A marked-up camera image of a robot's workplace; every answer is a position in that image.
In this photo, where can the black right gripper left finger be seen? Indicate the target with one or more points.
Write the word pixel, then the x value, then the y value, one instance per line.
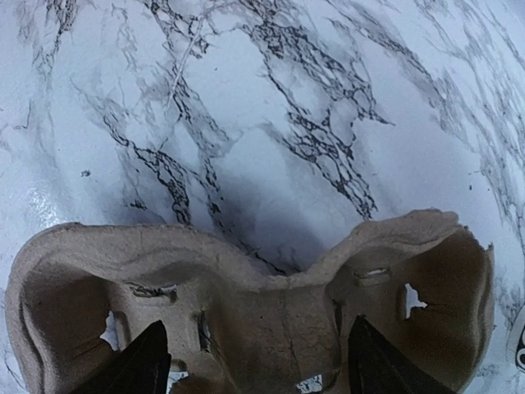
pixel 143 366

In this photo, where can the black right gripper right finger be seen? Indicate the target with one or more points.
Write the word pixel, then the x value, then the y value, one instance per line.
pixel 375 366

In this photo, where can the brown cardboard cup carrier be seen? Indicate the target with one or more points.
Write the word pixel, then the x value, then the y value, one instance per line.
pixel 422 281

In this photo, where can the stack of black paper cups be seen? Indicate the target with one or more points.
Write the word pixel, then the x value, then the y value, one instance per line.
pixel 515 345

